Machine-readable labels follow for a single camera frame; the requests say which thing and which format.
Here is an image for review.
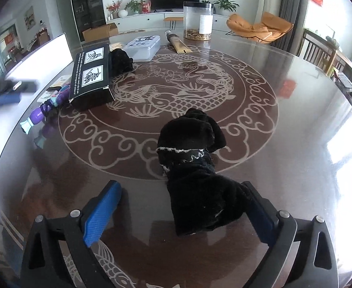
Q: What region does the red flower arrangement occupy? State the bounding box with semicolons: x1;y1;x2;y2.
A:
106;1;123;19

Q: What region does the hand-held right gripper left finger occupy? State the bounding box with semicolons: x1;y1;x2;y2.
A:
20;181;122;288

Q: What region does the clear plastic lidded container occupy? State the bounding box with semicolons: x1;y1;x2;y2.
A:
123;35;161;62

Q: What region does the green potted plant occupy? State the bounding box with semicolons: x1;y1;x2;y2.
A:
125;0;147;14

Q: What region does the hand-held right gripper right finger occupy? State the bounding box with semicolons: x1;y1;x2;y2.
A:
233;181;340;288

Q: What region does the dark tall cabinet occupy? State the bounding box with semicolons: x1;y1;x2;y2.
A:
68;0;106;41

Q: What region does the small wooden side table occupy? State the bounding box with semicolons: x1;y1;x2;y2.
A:
163;16;184;31

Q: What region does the framed wall picture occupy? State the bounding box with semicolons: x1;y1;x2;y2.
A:
24;6;34;31

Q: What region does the gold and black tube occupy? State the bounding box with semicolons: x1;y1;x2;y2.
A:
164;30;192;54

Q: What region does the wooden chair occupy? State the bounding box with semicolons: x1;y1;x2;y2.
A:
301;28;346;76

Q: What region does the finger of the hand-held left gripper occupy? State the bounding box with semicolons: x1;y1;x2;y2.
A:
0;79;39;106

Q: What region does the grey curtain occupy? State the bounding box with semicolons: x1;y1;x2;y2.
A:
279;0;310;52

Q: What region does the orange lounge chair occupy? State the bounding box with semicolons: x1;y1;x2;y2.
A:
226;11;294;44

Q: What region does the purple and teal toy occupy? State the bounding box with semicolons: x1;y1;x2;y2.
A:
20;85;72;134

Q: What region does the clear cylindrical jar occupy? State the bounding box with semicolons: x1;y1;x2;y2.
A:
183;2;214;41

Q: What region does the white television cabinet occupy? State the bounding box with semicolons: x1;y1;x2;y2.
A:
105;11;234;34

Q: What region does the large-leaf potted plant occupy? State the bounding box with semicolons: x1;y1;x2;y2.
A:
213;0;240;14

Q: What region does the black velvet glove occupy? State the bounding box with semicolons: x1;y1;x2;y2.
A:
108;48;134;77
157;108;249;237

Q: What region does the cardboard box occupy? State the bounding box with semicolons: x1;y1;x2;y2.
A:
82;23;119;43

